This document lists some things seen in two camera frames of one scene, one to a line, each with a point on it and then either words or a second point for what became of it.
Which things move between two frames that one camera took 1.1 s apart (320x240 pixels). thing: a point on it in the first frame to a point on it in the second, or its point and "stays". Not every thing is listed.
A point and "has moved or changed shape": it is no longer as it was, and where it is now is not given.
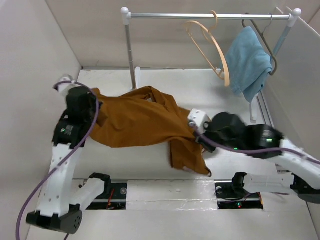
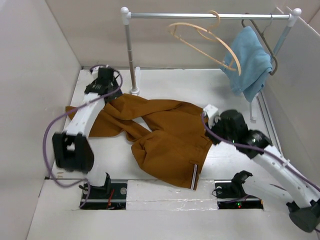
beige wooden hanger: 227,79 to 172,28
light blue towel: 249,64 stays
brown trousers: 143,118 has moved or changed shape
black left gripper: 93,99 to 113,86
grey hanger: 264,38 stays
